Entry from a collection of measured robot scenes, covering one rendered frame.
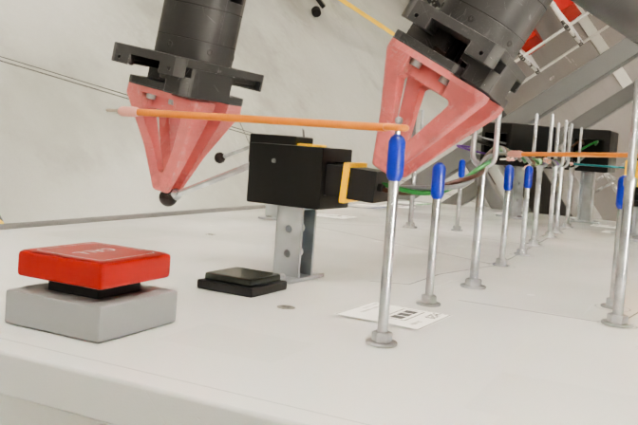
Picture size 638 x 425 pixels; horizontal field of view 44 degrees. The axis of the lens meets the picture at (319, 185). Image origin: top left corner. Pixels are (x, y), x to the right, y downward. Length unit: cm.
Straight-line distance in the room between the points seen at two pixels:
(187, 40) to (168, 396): 32
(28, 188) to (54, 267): 182
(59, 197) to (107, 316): 189
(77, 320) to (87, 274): 2
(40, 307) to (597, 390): 24
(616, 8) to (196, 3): 27
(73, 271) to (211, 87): 23
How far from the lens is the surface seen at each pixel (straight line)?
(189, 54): 57
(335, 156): 52
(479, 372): 36
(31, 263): 38
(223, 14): 57
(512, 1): 50
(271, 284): 49
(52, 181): 226
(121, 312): 37
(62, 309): 37
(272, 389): 31
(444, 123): 48
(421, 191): 51
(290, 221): 53
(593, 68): 148
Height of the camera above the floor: 135
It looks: 22 degrees down
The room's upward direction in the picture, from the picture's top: 56 degrees clockwise
